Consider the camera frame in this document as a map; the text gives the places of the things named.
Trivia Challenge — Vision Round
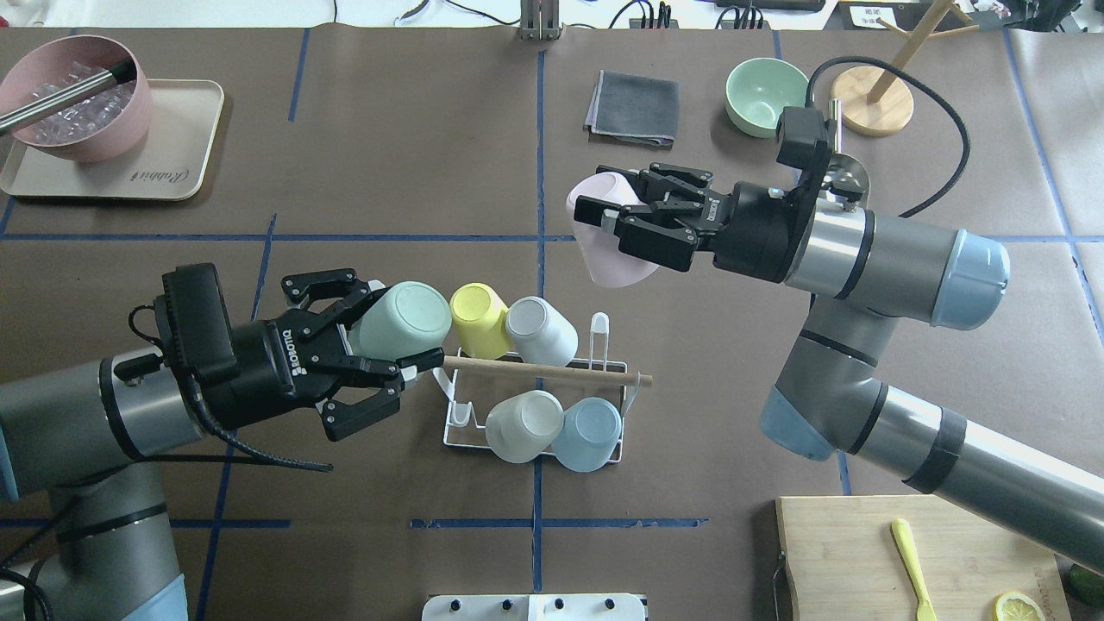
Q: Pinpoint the avocado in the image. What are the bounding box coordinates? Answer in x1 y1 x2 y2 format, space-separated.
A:
1066 564 1103 610

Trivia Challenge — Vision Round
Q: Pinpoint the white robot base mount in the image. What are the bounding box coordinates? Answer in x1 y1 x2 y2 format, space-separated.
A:
422 593 649 620

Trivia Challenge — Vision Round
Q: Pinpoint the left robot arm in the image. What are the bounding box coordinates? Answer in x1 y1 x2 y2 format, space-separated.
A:
3 263 452 620

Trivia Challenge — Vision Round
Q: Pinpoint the mint green cup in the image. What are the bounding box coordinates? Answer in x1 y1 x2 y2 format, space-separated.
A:
348 280 452 361

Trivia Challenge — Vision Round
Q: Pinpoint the cream white cup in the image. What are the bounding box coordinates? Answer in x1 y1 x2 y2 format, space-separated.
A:
485 390 565 464

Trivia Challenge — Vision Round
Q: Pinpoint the light blue cup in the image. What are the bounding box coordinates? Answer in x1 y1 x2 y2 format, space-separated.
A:
551 397 623 473

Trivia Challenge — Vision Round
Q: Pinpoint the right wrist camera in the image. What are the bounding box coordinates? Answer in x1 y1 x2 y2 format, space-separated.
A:
775 106 831 172

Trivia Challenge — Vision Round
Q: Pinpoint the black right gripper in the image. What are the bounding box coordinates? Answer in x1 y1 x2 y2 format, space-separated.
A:
574 162 816 283

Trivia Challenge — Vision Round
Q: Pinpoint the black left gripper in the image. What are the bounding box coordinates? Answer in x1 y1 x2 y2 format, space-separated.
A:
194 269 445 442

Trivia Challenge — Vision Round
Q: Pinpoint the lemon slice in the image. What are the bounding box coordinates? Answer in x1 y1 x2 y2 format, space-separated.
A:
991 591 1045 621

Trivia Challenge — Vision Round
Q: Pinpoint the yellow cup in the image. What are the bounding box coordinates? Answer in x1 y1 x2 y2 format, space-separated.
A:
449 282 511 359

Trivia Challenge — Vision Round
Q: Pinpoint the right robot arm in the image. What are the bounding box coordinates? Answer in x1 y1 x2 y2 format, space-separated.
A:
567 164 1101 573

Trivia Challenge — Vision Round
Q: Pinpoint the wooden mug tree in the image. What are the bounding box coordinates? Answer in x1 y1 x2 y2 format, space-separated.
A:
831 1 981 136

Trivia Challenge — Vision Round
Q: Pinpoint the steel tongs handle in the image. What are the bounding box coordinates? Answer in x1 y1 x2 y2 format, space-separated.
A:
1 60 138 136

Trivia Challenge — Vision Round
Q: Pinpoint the grey folded cloth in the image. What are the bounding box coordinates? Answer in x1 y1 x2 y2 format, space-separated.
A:
584 70 680 148

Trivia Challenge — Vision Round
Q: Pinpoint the aluminium frame post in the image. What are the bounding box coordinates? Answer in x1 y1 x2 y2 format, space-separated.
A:
517 0 563 41

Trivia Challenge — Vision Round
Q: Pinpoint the beige tray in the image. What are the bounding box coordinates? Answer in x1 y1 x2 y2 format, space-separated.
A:
3 78 225 201

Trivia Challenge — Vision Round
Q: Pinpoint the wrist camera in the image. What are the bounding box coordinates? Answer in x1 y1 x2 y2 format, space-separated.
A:
775 106 831 172
153 263 240 386

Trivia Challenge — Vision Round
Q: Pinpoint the white wire cup rack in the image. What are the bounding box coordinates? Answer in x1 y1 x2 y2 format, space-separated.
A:
433 311 655 451

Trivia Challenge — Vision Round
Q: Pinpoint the grey cup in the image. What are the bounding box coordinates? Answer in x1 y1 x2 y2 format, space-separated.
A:
505 296 578 367

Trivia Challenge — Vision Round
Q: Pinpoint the steel scoop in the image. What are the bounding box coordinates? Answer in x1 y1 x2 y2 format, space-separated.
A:
821 98 871 210

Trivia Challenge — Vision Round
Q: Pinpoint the pink bowl with ice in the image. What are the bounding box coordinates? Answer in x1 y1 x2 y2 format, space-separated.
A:
1 35 155 162

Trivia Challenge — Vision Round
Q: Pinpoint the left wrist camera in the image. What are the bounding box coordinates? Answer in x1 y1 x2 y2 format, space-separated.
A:
153 263 240 386

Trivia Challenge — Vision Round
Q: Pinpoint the wooden cutting board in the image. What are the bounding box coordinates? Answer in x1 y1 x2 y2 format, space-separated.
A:
775 495 1071 620

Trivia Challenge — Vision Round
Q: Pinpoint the pink cup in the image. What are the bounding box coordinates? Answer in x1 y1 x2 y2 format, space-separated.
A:
565 172 659 288

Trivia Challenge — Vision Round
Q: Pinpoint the mint green bowl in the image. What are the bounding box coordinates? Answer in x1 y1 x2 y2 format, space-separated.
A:
724 57 809 138

